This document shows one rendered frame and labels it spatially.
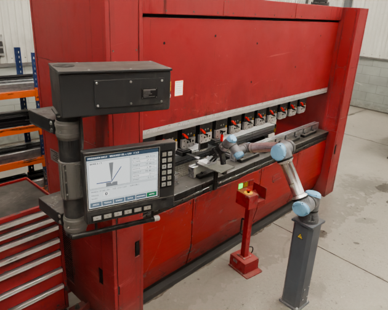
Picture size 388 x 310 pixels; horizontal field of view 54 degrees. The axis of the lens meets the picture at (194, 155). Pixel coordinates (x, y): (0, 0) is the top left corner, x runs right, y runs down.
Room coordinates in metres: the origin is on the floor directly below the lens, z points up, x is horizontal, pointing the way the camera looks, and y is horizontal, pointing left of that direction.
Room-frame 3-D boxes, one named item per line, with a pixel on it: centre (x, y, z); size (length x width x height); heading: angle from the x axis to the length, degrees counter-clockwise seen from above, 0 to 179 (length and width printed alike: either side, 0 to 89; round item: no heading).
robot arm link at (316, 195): (2.48, -0.87, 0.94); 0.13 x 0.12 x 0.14; 140
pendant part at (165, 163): (1.67, 0.31, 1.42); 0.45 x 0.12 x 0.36; 120
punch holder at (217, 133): (3.15, -0.20, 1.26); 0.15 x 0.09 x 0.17; 137
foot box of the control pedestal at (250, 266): (2.89, -0.52, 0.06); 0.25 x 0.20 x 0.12; 38
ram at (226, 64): (3.50, -0.52, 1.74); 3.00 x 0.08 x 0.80; 137
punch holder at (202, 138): (3.00, -0.06, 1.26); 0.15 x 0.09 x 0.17; 137
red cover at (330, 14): (3.49, -0.52, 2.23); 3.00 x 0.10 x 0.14; 137
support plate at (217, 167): (2.92, -0.18, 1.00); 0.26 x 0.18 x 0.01; 47
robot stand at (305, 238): (2.48, -0.88, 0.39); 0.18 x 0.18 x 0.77; 43
